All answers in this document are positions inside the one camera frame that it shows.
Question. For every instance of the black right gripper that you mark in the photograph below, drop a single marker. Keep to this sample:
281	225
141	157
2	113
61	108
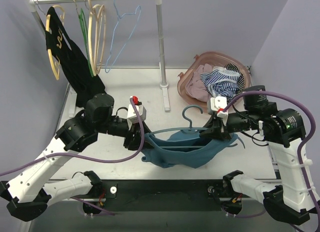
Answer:
219	128

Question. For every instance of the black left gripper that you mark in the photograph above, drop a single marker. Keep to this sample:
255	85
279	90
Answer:
132	136

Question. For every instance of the teal plastic hanger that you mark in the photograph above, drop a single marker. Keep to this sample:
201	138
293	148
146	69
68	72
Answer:
190	129

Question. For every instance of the teal tank top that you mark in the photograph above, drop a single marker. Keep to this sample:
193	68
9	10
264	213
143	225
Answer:
183	149

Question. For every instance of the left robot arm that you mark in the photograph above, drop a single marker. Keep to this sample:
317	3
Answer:
30	193

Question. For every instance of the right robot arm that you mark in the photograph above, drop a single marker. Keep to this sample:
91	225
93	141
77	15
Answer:
286	126

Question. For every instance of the beige wooden hanger front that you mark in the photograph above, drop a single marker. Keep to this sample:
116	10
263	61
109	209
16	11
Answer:
92	42

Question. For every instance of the cream wooden hanger with garment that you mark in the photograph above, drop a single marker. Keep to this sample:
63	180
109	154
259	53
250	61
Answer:
55	65

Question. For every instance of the green thin hanger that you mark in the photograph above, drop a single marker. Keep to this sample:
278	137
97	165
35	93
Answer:
84	30

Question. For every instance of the pale pink garment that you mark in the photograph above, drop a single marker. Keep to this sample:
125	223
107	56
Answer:
195	87

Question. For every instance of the blue white striped garment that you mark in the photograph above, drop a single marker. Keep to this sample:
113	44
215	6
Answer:
221	82

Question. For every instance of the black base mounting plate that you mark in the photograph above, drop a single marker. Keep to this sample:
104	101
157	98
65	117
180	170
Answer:
171	195

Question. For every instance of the pink plastic laundry basket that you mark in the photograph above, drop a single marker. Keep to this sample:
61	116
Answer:
214	59

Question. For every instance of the black hanging garment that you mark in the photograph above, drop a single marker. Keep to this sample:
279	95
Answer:
71	59

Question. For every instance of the white clothes rack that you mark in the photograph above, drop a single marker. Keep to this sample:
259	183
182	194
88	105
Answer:
164	86

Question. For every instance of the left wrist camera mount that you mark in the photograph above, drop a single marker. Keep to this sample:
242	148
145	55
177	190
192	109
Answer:
134	109

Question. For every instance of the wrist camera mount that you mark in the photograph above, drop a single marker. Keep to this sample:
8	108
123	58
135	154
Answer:
217	105
134	109

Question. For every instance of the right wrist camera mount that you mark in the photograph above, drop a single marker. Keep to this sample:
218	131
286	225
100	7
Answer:
217	105

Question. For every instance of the light blue wire hanger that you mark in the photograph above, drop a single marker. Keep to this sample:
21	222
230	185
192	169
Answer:
115	53

